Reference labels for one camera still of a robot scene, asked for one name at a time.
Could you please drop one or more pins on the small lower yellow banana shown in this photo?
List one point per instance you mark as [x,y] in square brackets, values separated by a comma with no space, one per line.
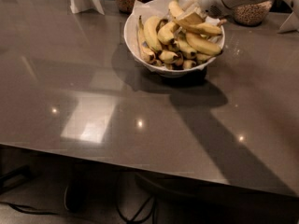
[167,56]

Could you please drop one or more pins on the centre short yellow banana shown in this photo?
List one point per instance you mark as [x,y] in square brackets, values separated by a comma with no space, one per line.
[166,33]

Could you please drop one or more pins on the small yellow banana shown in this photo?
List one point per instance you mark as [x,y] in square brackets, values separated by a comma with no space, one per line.
[188,64]
[167,56]

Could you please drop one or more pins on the far left thin banana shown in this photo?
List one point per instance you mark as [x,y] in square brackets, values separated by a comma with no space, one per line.
[146,53]

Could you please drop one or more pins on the white paper bowl liner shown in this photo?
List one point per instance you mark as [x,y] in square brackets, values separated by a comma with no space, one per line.
[155,7]

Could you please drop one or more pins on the right yellow banana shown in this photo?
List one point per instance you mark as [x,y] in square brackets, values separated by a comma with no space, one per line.
[202,45]

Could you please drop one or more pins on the dark table leg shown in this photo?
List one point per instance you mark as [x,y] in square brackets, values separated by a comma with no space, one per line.
[77,187]

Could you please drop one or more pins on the long top yellow banana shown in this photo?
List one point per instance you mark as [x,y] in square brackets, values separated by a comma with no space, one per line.
[204,28]

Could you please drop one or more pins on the left curved yellow banana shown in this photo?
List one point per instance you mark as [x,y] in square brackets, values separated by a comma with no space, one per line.
[151,34]

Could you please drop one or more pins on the glass jar of chickpeas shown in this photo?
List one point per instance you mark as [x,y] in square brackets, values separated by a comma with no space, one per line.
[252,15]

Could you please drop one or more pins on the middle yellow banana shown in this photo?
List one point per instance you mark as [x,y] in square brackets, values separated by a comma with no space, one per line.
[187,51]

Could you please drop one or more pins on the small front yellow banana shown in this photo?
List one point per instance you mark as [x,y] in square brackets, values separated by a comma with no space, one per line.
[188,64]

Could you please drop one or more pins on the white ceramic bowl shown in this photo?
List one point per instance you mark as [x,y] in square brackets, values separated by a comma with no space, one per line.
[171,69]

